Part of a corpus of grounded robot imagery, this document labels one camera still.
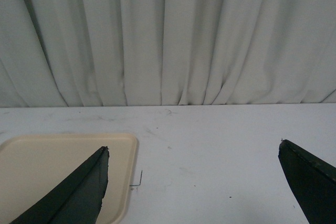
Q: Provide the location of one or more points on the white curtain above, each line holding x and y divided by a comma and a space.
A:
166, 52

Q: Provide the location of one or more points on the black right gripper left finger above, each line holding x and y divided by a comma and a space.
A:
78, 198

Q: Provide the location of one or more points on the beige square plate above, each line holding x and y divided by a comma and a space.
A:
32, 165

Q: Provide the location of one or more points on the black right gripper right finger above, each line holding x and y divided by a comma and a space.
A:
311, 180

